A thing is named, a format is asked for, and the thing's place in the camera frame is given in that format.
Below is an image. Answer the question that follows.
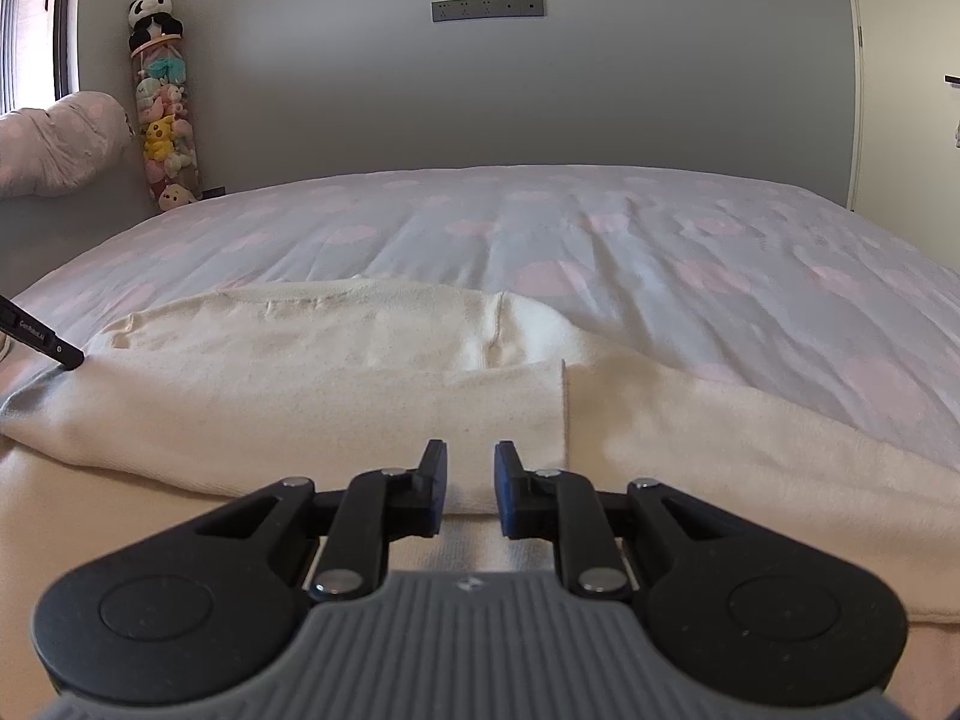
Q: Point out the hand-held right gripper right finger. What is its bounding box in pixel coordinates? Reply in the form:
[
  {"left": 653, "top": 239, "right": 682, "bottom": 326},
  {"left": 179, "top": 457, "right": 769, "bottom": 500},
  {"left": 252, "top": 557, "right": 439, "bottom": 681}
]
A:
[{"left": 493, "top": 440, "right": 757, "bottom": 602}]

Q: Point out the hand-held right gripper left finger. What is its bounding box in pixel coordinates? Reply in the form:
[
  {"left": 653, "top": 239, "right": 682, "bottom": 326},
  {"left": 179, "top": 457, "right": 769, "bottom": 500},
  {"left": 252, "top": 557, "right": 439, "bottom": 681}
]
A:
[{"left": 141, "top": 439, "right": 451, "bottom": 602}]

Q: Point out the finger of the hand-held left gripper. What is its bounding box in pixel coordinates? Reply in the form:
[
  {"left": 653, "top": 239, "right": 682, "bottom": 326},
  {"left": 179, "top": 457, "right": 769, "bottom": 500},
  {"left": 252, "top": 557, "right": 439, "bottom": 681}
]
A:
[{"left": 0, "top": 292, "right": 85, "bottom": 372}]

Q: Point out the cream knit sweater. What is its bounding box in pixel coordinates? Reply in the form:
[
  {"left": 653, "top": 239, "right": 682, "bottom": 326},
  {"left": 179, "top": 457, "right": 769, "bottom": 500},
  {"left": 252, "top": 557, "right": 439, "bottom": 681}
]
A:
[{"left": 0, "top": 277, "right": 960, "bottom": 627}]

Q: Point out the pink spotted pillow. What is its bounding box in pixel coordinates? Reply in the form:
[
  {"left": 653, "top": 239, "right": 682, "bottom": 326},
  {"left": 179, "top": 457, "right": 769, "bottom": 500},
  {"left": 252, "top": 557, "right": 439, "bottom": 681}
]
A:
[{"left": 0, "top": 91, "right": 136, "bottom": 200}]

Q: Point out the clear tube of plush toys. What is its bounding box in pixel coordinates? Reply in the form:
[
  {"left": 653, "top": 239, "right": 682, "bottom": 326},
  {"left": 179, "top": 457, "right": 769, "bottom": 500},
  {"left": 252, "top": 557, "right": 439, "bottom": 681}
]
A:
[{"left": 131, "top": 36, "right": 202, "bottom": 212}]

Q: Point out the polka dot bed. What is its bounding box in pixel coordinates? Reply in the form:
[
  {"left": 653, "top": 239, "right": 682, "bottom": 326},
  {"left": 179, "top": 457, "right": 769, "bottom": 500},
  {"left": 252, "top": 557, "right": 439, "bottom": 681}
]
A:
[{"left": 0, "top": 163, "right": 960, "bottom": 720}]

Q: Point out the window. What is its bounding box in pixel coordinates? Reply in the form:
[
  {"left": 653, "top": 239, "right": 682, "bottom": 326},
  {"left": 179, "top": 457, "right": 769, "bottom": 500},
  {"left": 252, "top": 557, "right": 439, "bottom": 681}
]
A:
[{"left": 0, "top": 0, "right": 82, "bottom": 117}]

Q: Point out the grey wall outlet panel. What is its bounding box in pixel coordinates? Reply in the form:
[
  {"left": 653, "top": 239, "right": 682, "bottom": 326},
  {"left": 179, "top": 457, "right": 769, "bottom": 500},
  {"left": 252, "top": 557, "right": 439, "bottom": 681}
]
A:
[{"left": 431, "top": 0, "right": 546, "bottom": 23}]

